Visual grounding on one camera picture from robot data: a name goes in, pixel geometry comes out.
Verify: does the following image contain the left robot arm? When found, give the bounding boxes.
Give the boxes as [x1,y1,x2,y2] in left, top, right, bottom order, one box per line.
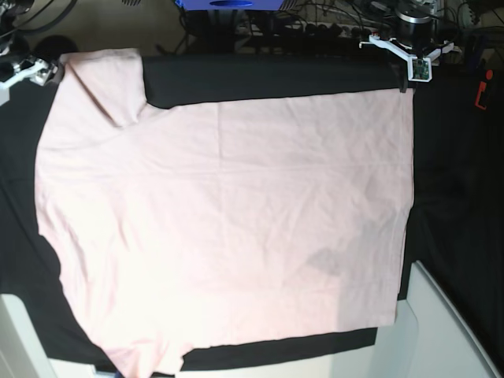
[358,1,458,93]

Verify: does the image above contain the red and black clamp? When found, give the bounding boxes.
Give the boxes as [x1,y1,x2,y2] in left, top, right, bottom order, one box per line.
[474,69,494,110]

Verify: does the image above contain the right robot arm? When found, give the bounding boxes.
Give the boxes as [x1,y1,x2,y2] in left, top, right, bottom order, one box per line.
[1,1,77,105]

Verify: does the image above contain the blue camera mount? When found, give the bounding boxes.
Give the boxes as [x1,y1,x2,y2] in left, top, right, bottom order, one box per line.
[175,0,284,11]

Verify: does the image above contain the black power strip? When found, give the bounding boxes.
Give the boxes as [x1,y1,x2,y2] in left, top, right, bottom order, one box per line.
[238,21,376,39]

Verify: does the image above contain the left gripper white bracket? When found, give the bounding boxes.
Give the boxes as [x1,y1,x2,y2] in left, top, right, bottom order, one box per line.
[358,34,455,94]

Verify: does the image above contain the blue handled tool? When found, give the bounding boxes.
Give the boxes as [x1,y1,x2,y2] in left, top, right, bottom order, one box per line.
[464,35,487,72]

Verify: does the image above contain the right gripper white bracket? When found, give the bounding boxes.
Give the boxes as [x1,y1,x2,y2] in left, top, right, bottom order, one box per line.
[1,54,65,106]

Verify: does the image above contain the pink T-shirt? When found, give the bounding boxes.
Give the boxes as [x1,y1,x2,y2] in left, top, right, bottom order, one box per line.
[35,50,413,377]

